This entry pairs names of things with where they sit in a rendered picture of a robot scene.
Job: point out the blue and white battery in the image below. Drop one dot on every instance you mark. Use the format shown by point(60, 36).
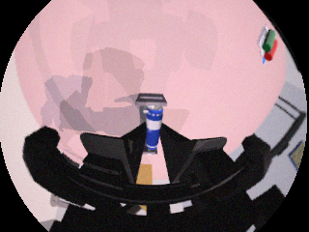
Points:
point(154, 124)

